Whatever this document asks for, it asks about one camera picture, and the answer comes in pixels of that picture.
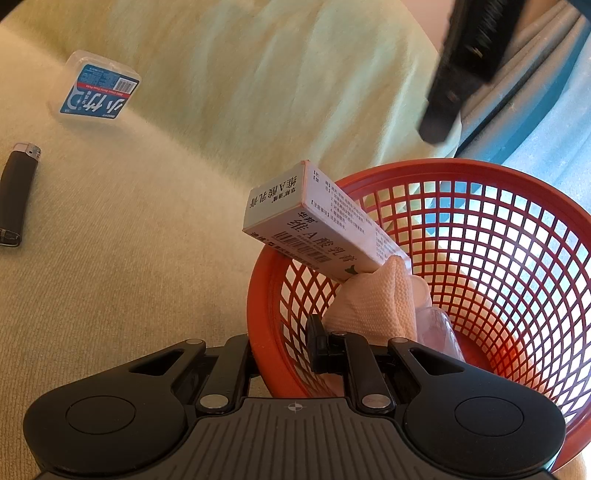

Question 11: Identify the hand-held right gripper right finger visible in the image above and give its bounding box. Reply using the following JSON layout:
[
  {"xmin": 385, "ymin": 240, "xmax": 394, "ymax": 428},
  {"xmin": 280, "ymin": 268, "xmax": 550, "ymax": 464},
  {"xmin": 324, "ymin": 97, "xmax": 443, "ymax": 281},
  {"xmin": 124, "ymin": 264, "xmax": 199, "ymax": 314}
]
[{"xmin": 305, "ymin": 315, "xmax": 467, "ymax": 412}]

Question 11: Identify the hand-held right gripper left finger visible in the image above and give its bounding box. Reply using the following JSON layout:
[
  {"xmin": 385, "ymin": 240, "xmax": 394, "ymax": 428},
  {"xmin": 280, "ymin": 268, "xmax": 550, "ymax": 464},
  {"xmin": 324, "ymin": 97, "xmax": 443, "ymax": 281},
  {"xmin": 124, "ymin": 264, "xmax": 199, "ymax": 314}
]
[{"xmin": 128, "ymin": 333, "xmax": 262, "ymax": 415}]

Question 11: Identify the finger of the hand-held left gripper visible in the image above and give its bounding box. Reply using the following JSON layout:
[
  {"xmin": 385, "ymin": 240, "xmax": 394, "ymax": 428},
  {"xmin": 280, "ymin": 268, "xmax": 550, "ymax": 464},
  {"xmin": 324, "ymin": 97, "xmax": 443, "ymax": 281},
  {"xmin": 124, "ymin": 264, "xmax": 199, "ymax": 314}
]
[{"xmin": 419, "ymin": 67, "xmax": 469, "ymax": 145}]

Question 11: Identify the white tissue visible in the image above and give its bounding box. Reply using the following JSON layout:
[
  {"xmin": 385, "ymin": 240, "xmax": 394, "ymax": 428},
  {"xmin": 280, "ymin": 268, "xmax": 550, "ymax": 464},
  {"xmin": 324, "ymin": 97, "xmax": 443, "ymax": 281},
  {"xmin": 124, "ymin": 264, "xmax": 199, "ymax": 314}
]
[{"xmin": 321, "ymin": 254, "xmax": 433, "ymax": 348}]

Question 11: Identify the clear plastic cup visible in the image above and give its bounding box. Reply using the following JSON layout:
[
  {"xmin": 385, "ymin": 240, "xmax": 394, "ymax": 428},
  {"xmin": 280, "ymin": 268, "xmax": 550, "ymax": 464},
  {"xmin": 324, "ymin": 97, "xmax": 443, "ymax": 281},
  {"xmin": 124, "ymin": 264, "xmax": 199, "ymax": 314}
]
[{"xmin": 414, "ymin": 305, "xmax": 466, "ymax": 364}]

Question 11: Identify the white medicine box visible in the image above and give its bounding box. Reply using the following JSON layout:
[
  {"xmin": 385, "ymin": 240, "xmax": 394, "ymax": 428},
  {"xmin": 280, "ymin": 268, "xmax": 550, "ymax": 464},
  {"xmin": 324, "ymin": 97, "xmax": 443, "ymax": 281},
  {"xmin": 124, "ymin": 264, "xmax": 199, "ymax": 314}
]
[{"xmin": 243, "ymin": 160, "xmax": 413, "ymax": 284}]

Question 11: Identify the red plastic mesh basket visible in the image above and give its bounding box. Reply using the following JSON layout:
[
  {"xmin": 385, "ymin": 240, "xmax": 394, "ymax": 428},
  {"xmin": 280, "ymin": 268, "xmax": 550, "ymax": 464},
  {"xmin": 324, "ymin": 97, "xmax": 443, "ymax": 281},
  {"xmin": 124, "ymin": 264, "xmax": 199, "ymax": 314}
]
[{"xmin": 247, "ymin": 159, "xmax": 591, "ymax": 472}]

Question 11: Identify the light blue curtain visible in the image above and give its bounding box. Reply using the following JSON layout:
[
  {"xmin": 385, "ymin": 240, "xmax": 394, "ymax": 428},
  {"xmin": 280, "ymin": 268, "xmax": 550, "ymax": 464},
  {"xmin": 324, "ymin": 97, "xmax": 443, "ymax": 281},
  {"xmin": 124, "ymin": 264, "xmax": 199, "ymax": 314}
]
[{"xmin": 455, "ymin": 0, "xmax": 591, "ymax": 178}]

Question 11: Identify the pale yellow sofa cover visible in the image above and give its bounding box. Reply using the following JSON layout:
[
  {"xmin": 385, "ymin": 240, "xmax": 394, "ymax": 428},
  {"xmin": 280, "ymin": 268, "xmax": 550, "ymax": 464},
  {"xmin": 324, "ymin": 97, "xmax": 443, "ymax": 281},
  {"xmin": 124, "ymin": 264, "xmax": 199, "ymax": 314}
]
[{"xmin": 0, "ymin": 0, "xmax": 462, "ymax": 480}]

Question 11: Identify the black lighter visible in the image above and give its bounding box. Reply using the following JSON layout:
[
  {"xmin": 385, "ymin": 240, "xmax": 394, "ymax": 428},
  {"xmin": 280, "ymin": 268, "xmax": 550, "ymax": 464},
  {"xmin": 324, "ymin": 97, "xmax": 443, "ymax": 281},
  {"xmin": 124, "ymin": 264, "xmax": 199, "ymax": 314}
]
[{"xmin": 0, "ymin": 143, "xmax": 42, "ymax": 248}]

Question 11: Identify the clear floss box blue label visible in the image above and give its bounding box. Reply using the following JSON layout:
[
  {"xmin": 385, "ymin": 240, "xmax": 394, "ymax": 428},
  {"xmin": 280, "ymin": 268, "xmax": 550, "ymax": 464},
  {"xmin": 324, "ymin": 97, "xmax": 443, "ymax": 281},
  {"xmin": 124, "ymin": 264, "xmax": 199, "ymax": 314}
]
[{"xmin": 59, "ymin": 50, "xmax": 141, "ymax": 122}]

